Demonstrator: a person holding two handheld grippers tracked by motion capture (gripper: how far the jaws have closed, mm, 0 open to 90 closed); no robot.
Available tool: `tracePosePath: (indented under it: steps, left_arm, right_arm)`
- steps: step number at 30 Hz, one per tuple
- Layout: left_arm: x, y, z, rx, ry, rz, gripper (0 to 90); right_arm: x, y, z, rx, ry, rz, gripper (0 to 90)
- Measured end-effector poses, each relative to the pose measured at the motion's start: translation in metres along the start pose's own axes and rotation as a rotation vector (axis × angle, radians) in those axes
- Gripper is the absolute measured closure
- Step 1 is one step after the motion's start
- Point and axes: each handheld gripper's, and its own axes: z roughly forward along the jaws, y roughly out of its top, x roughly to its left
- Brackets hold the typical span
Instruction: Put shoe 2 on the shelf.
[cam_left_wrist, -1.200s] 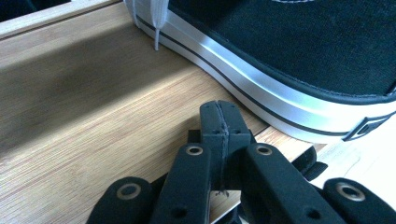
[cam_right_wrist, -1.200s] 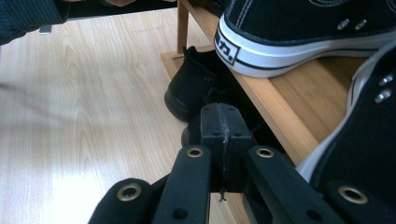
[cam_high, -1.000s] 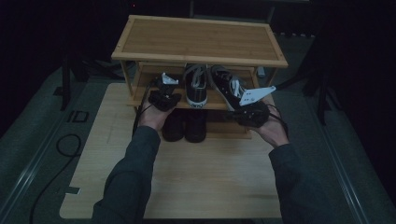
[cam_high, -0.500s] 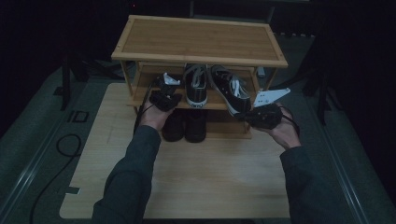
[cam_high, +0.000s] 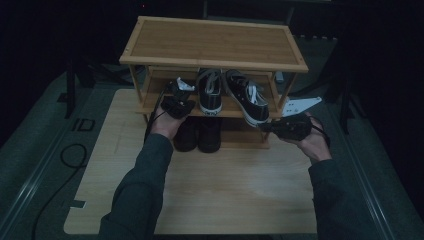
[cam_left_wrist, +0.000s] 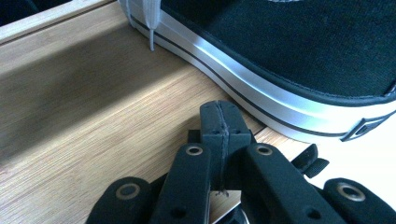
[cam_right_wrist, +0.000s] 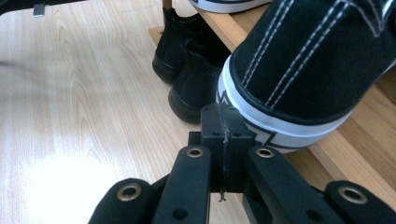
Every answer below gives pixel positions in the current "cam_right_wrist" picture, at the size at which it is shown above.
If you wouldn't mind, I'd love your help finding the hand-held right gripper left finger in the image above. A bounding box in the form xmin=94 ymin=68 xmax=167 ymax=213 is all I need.
xmin=188 ymin=103 xmax=228 ymax=192

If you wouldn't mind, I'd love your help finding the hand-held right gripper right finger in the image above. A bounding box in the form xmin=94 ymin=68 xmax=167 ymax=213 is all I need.
xmin=224 ymin=106 xmax=258 ymax=192

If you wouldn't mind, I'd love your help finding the black white canvas sneaker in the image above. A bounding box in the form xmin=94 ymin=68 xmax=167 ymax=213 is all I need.
xmin=216 ymin=0 xmax=396 ymax=154
xmin=188 ymin=0 xmax=274 ymax=14

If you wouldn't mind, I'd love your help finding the wooden shoe rack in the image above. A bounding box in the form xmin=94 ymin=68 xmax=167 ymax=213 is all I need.
xmin=148 ymin=0 xmax=396 ymax=213

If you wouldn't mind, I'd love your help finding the grey tape piece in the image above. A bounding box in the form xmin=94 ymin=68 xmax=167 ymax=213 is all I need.
xmin=33 ymin=3 xmax=46 ymax=18

